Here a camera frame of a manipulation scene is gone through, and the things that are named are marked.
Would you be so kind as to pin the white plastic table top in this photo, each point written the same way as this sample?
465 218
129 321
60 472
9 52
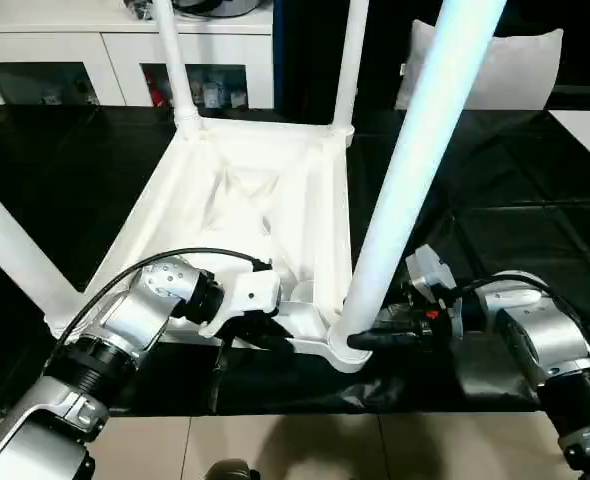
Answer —
245 200

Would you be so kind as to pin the white plastic table leg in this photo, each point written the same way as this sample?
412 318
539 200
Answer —
350 70
20 250
175 70
415 160

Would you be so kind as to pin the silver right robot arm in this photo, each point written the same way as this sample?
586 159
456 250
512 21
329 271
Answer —
535 340

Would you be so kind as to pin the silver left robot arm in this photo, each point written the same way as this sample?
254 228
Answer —
115 330

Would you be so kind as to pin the black work mat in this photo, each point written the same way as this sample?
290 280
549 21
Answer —
515 220

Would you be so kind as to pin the black cabinet with gold label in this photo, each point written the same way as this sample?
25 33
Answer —
310 50

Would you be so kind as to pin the white cabinet with glass doors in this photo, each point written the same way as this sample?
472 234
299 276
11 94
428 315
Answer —
95 50

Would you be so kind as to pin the dark grey helmet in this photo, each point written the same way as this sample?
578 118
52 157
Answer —
220 6

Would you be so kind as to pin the dark clutter pile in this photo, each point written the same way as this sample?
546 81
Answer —
140 8

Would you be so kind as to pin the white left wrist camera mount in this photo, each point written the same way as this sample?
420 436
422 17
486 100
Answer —
247 295

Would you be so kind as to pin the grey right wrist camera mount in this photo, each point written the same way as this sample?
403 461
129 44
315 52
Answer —
430 272

